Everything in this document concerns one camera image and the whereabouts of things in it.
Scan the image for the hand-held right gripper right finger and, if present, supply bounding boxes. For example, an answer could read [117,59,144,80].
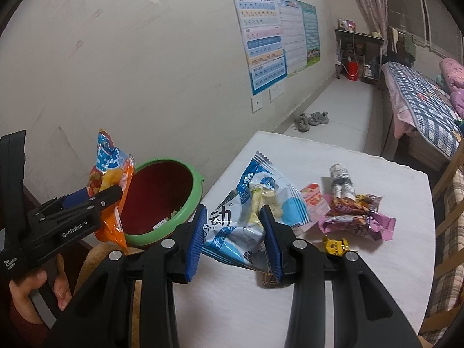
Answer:
[259,205,423,348]

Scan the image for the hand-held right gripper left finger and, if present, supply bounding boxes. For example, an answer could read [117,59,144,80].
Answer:
[43,204,209,348]

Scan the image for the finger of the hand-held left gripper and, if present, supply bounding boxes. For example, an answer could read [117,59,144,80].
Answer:
[61,187,90,206]
[87,185,124,211]

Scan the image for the orange snack bag blue label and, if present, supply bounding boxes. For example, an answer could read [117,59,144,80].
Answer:
[88,128,135,252]

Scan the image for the blue white snack packet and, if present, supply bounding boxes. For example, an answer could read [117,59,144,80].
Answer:
[200,150,311,272]

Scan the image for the green bin with red inside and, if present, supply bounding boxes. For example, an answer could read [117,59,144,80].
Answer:
[118,157,205,251]

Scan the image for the yellow foil wrapper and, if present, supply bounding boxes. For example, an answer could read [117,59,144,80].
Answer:
[322,235,350,256]

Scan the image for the person's left forearm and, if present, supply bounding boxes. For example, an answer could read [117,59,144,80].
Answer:
[7,297,59,348]

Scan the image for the person's left hand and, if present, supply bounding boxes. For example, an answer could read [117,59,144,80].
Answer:
[9,255,73,326]

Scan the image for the dark brown packet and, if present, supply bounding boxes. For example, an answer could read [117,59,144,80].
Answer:
[255,268,292,290]

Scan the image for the tan fuzzy blanket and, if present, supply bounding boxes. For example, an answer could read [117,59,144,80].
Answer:
[74,243,146,348]

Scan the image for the peach pink snack wrapper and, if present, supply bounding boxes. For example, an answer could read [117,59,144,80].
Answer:
[290,183,330,234]

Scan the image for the purple snack wrapper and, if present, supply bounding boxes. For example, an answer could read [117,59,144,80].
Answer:
[318,208,397,242]

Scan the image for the brown shiny wrapper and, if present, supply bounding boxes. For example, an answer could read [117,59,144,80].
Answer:
[324,193,384,215]

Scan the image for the wooden chair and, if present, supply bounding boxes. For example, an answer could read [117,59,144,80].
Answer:
[420,148,464,338]

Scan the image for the brown plaid sheet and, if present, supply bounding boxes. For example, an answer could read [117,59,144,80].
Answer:
[428,174,464,334]

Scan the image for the bed with blue plaid sheet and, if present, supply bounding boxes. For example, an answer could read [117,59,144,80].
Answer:
[380,61,464,160]

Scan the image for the dark metal desk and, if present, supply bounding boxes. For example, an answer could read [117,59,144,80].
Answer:
[334,28,385,84]

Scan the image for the dark hanging clothes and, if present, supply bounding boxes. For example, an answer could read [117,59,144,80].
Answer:
[387,27,416,64]

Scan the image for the pink quilt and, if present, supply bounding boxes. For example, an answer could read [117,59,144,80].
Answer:
[438,58,464,117]

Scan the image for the pink patterned curtain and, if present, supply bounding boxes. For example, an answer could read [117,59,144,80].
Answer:
[342,0,388,37]

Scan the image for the window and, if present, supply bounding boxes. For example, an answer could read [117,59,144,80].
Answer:
[386,0,464,59]

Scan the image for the blue wall poster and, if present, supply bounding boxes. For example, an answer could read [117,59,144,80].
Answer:
[231,0,287,97]

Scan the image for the pale chart wall poster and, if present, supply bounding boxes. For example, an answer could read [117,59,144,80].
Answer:
[275,0,308,78]

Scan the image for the green wall poster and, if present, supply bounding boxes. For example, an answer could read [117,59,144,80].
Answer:
[301,2,322,68]

